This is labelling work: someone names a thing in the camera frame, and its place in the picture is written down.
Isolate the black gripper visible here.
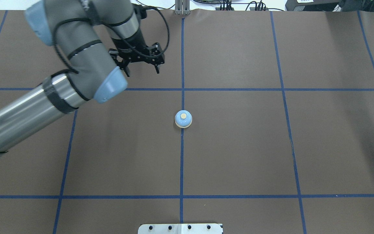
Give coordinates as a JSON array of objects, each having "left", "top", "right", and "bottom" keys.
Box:
[{"left": 109, "top": 31, "right": 165, "bottom": 77}]

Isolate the blue desk bell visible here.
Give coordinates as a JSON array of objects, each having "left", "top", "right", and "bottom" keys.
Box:
[{"left": 175, "top": 110, "right": 193, "bottom": 128}]

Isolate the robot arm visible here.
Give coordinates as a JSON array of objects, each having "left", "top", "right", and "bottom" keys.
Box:
[{"left": 0, "top": 0, "right": 169, "bottom": 156}]

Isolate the black power box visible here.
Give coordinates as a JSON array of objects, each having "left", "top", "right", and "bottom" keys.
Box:
[{"left": 285, "top": 0, "right": 341, "bottom": 12}]

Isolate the aluminium frame post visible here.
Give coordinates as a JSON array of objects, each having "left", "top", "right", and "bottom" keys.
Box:
[{"left": 174, "top": 0, "right": 191, "bottom": 15}]

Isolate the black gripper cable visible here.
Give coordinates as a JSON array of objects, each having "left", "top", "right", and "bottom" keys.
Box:
[{"left": 52, "top": 5, "right": 170, "bottom": 75}]

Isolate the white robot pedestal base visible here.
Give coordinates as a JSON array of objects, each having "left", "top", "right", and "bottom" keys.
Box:
[{"left": 137, "top": 223, "right": 224, "bottom": 234}]

